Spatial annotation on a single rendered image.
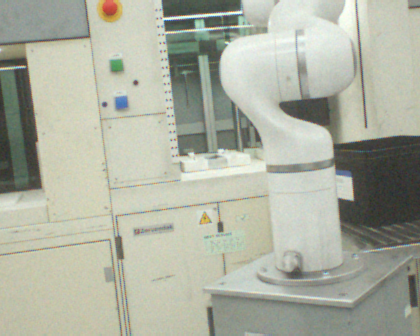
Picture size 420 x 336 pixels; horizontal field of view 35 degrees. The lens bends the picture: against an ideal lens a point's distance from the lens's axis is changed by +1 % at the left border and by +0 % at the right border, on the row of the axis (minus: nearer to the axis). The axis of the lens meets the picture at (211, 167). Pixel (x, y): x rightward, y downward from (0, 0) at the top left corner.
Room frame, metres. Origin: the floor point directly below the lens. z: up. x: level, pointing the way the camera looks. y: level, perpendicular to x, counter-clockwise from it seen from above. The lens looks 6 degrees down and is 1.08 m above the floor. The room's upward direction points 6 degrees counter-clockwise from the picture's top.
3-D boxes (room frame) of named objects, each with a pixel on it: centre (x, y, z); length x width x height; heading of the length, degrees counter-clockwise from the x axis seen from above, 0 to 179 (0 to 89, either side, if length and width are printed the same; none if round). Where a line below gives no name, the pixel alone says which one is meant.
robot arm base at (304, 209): (1.15, -0.16, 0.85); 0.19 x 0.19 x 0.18
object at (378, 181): (1.61, -0.43, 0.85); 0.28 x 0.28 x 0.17; 18
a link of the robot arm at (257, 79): (1.16, -0.12, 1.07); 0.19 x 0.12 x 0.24; 79
